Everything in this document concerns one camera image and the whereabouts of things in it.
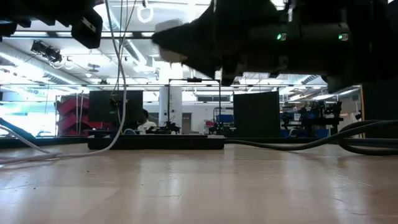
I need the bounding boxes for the black curtain with yellow edge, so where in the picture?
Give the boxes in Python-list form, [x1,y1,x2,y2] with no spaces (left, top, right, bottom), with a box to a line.
[360,83,398,139]

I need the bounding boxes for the grey door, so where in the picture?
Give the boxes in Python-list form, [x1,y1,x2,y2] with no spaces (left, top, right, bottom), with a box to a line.
[182,112,192,134]

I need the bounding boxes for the small background robot arms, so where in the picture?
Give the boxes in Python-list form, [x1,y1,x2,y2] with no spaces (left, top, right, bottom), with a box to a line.
[146,121,182,135]

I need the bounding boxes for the black room divider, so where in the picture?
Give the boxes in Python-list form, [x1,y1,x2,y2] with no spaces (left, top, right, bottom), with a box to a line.
[233,91,280,139]

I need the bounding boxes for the white USB cable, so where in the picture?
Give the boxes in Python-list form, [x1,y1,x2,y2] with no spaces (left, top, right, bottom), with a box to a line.
[0,0,128,166]

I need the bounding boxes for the black power strip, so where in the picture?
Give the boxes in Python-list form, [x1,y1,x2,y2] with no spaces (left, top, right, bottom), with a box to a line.
[87,134,225,151]

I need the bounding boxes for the person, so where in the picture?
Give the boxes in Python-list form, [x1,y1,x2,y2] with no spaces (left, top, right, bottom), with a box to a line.
[136,108,158,135]

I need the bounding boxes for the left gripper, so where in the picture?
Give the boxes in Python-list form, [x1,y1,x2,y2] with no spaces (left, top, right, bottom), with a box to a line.
[30,0,104,50]

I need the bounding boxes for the white building column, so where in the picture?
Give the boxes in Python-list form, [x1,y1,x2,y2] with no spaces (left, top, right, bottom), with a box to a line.
[158,86,183,133]

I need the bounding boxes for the black power strip cord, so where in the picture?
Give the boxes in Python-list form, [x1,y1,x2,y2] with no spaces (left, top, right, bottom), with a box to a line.
[223,119,398,156]

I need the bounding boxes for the black monitor panel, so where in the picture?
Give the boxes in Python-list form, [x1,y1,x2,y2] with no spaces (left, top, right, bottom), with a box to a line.
[88,90,144,133]

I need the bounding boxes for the red storage bins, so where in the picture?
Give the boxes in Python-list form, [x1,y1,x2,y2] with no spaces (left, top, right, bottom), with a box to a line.
[55,93,105,138]

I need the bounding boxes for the background robot workstation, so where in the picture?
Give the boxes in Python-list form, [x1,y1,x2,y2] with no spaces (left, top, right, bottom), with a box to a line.
[279,100,345,138]

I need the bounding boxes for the black background rig frame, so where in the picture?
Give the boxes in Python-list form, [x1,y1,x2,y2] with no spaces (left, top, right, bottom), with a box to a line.
[167,77,222,134]

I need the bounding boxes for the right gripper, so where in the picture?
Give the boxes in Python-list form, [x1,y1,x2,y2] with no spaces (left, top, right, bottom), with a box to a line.
[151,0,330,86]

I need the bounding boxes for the white hanging ring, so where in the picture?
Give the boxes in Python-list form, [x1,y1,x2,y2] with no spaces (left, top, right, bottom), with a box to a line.
[136,3,155,24]

